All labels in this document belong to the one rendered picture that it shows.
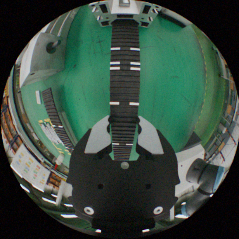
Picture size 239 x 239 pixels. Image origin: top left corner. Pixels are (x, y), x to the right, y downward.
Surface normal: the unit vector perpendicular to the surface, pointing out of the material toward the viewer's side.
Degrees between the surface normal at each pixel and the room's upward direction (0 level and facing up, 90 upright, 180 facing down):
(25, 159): 90
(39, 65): 90
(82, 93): 0
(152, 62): 0
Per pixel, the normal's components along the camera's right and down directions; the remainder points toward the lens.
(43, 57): 1.00, 0.02
